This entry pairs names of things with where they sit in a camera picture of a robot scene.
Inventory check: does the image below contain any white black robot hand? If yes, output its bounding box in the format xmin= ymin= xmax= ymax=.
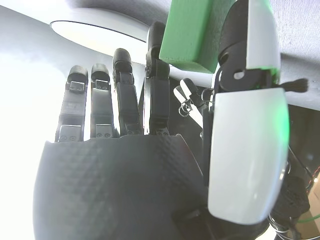
xmin=32 ymin=0 xmax=310 ymax=240

